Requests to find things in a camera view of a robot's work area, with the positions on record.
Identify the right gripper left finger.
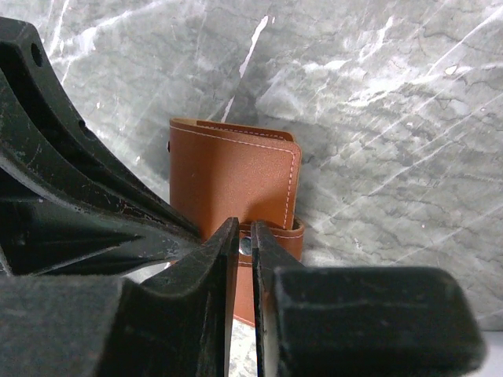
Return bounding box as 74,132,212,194
1,218,239,376

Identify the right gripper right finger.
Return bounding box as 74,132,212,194
251,221,486,376

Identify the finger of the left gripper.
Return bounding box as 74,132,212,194
1,17,199,240
1,77,199,276

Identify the brown leather card holder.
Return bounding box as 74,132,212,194
168,118,305,326

